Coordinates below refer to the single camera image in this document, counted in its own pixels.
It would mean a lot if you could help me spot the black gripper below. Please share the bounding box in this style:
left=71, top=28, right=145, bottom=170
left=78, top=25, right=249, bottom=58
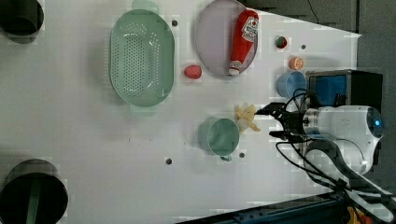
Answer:
left=256, top=103, right=306, bottom=143

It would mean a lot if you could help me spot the peeled yellow toy banana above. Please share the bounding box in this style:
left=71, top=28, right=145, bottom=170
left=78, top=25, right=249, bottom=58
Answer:
left=235, top=105, right=261, bottom=133

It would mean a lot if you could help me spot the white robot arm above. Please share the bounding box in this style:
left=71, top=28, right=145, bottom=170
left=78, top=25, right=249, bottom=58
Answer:
left=257, top=103, right=395, bottom=224

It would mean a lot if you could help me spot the black toaster oven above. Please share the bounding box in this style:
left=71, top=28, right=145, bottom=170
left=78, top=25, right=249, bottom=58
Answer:
left=305, top=69, right=383, bottom=111

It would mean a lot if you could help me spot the blue bowl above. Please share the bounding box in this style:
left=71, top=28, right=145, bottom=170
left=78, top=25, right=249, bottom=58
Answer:
left=276, top=71, right=306, bottom=98

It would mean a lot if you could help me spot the green mug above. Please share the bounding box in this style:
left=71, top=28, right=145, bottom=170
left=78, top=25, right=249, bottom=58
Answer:
left=198, top=118, right=240, bottom=162

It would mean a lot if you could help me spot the orange slice toy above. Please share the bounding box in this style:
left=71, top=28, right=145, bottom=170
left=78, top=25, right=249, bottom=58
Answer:
left=289, top=57, right=304, bottom=70

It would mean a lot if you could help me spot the red green toy strawberry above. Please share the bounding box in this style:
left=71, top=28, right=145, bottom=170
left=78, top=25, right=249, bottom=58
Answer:
left=276, top=36, right=288, bottom=49

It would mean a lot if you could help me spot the red ketchup bottle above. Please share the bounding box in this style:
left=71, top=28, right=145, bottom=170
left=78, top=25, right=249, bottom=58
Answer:
left=229, top=9, right=259, bottom=76

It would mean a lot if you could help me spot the grey round plate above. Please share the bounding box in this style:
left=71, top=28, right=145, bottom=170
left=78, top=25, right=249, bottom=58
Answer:
left=195, top=0, right=258, bottom=77

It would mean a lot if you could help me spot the green plastic colander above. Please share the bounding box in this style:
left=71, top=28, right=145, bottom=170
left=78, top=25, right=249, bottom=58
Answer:
left=109, top=0, right=175, bottom=116

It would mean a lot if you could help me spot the black cylinder cup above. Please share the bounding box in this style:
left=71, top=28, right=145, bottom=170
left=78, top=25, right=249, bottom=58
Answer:
left=1, top=159, right=68, bottom=224
left=0, top=0, right=44, bottom=36

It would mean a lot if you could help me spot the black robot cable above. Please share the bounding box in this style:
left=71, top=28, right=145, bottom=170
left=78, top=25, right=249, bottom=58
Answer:
left=275, top=88, right=396, bottom=224

